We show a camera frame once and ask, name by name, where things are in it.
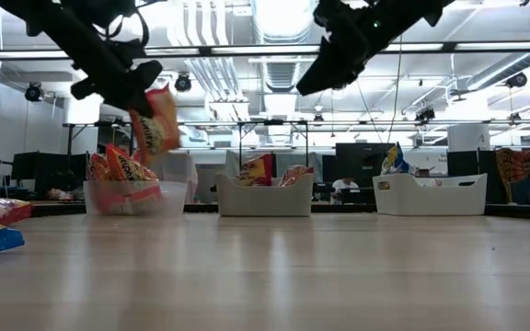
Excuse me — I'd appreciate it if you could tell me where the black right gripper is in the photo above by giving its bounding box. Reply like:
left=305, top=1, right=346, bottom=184
left=295, top=4, right=372, bottom=97

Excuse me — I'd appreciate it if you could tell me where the white plastic bin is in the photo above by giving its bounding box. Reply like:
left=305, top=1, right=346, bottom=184
left=372, top=172, right=489, bottom=217

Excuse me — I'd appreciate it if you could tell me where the black monitor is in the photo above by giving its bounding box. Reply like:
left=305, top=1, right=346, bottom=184
left=446, top=149, right=499, bottom=204
left=335, top=143, right=396, bottom=185
left=10, top=151, right=87, bottom=195

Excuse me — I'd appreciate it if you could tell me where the silver ceiling duct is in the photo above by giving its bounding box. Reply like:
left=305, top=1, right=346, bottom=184
left=250, top=0, right=313, bottom=93

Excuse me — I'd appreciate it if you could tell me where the grey-white plastic bin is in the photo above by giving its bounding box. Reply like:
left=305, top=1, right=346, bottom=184
left=214, top=172, right=315, bottom=218

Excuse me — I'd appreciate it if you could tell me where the orange patterned cloth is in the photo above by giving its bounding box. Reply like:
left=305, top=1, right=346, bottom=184
left=495, top=147, right=530, bottom=186

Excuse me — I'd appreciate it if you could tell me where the black ceiling spot lamp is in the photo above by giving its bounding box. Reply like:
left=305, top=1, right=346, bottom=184
left=24, top=82, right=45, bottom=103
left=414, top=107, right=437, bottom=123
left=505, top=72, right=529, bottom=90
left=174, top=72, right=193, bottom=94

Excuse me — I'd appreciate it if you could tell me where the orange ramen noodle packet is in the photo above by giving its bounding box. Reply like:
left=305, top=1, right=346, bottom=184
left=86, top=153, right=109, bottom=215
left=105, top=143, right=164, bottom=215
left=128, top=85, right=182, bottom=165

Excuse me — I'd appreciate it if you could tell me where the black metal frame table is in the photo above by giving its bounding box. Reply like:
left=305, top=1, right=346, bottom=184
left=62, top=119, right=311, bottom=169

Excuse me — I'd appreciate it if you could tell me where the black table frame rail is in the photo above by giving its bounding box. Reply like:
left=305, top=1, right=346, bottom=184
left=29, top=201, right=530, bottom=220

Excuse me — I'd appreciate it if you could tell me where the clear plastic bin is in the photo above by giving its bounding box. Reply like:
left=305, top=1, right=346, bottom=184
left=83, top=179, right=189, bottom=217

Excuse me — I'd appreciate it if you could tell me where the white box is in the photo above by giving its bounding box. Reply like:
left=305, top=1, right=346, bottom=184
left=62, top=94, right=104, bottom=125

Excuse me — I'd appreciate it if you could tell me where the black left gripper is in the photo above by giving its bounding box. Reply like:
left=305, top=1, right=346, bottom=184
left=70, top=59, right=164, bottom=120

